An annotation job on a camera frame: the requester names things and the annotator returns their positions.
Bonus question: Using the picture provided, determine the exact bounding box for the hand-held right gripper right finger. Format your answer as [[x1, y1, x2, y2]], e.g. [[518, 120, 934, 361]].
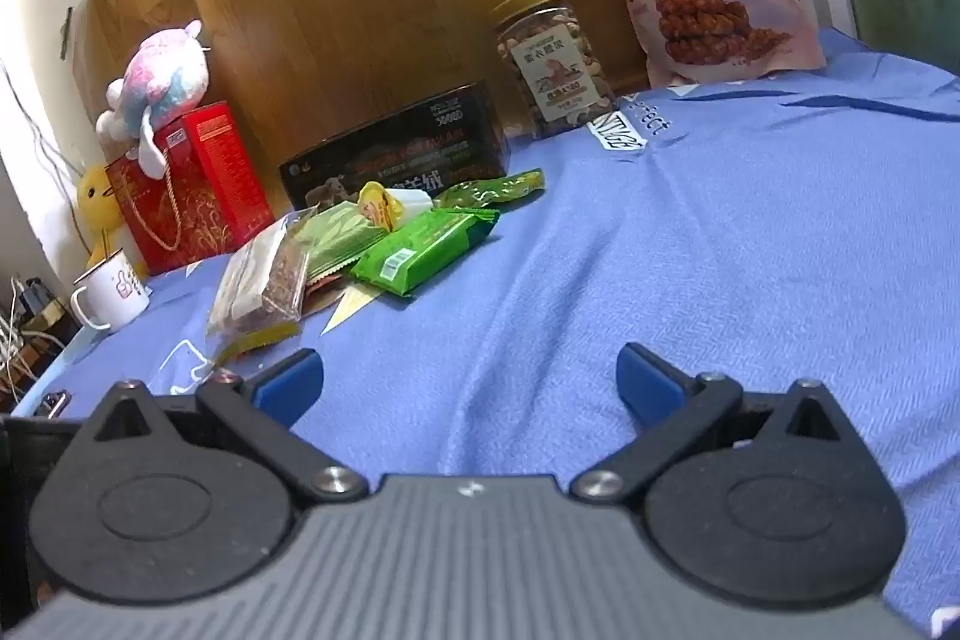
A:
[[568, 344, 863, 504]]

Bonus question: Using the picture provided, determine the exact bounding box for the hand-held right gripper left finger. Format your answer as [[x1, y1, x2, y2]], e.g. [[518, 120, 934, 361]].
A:
[[75, 347, 368, 504]]

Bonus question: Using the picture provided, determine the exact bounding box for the black printed box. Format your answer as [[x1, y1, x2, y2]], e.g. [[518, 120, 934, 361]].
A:
[[279, 80, 511, 214]]

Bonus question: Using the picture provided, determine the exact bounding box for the clear packet of brown bars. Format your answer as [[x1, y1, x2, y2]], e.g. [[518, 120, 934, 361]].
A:
[[206, 212, 312, 341]]

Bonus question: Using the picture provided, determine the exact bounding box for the blue printed bedsheet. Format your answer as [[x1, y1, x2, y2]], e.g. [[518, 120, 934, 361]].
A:
[[15, 26, 960, 640]]

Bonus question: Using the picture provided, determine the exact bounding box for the pale green snack packet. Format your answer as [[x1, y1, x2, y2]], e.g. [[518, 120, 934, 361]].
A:
[[289, 201, 391, 281]]

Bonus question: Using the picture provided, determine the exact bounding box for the white enamel mug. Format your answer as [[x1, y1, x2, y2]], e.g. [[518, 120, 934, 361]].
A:
[[71, 256, 151, 333]]

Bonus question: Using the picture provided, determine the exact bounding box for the yellow white snack packet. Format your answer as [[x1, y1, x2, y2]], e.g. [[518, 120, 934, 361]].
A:
[[356, 181, 436, 230]]

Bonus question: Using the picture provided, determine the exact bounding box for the red gift box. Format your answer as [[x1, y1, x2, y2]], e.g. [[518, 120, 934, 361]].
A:
[[105, 100, 275, 277]]

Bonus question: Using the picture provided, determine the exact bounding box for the green candy wrapper packet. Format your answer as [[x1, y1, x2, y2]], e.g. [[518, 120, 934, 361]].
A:
[[431, 169, 546, 210]]

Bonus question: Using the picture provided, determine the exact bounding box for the yellow plush duck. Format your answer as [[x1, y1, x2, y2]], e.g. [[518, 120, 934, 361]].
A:
[[77, 164, 147, 270]]

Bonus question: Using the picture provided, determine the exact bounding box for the pastel plush toy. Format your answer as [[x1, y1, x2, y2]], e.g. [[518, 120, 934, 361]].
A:
[[96, 19, 212, 180]]

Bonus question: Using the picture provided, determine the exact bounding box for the clear nut jar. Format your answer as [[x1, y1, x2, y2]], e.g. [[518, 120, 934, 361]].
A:
[[491, 0, 627, 140]]

